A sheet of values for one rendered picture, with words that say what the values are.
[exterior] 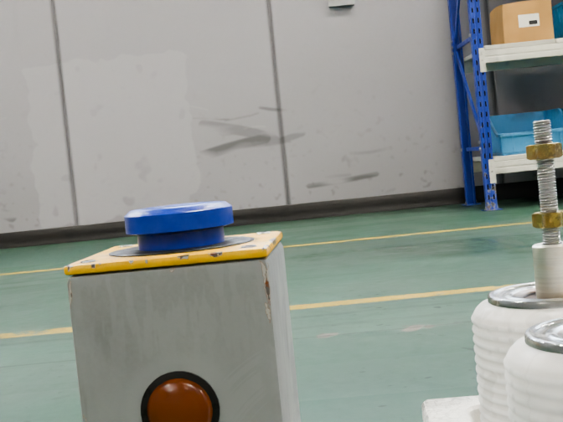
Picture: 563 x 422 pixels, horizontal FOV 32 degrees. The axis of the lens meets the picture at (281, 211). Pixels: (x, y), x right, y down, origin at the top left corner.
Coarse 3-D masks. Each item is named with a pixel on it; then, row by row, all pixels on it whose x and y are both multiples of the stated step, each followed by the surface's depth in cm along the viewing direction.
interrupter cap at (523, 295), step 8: (504, 288) 57; (512, 288) 57; (520, 288) 56; (528, 288) 56; (488, 296) 54; (496, 296) 54; (504, 296) 54; (512, 296) 54; (520, 296) 54; (528, 296) 55; (496, 304) 53; (504, 304) 52; (512, 304) 52; (520, 304) 52; (528, 304) 51; (536, 304) 51; (544, 304) 51; (552, 304) 51; (560, 304) 50
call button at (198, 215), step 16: (144, 208) 36; (160, 208) 34; (176, 208) 34; (192, 208) 34; (208, 208) 34; (224, 208) 35; (128, 224) 35; (144, 224) 34; (160, 224) 34; (176, 224) 34; (192, 224) 34; (208, 224) 34; (224, 224) 35; (144, 240) 35; (160, 240) 34; (176, 240) 34; (192, 240) 34; (208, 240) 35; (224, 240) 36
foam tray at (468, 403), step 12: (468, 396) 62; (432, 408) 60; (444, 408) 60; (456, 408) 60; (468, 408) 60; (432, 420) 58; (444, 420) 57; (456, 420) 57; (468, 420) 57; (480, 420) 60
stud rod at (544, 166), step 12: (540, 132) 53; (540, 168) 54; (552, 168) 53; (540, 180) 54; (552, 180) 53; (540, 192) 54; (552, 192) 53; (552, 204) 53; (552, 228) 54; (552, 240) 54
